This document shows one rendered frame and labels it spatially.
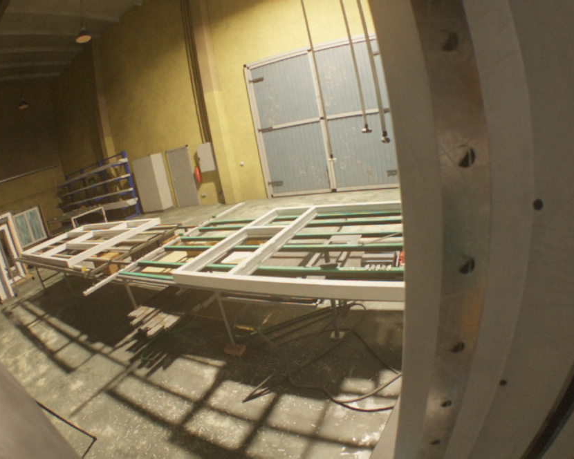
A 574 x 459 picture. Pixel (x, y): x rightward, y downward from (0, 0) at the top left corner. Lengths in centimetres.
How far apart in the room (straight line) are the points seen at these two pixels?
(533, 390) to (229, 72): 937
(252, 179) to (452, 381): 895
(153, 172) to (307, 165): 553
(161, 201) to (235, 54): 557
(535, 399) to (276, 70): 850
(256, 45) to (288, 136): 285
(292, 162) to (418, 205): 820
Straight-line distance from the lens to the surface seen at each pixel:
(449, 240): 18
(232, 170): 914
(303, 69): 826
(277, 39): 880
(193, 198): 1061
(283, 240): 218
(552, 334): 28
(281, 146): 843
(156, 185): 1100
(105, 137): 1362
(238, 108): 912
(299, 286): 143
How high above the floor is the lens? 158
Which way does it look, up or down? 17 degrees down
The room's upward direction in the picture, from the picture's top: 10 degrees counter-clockwise
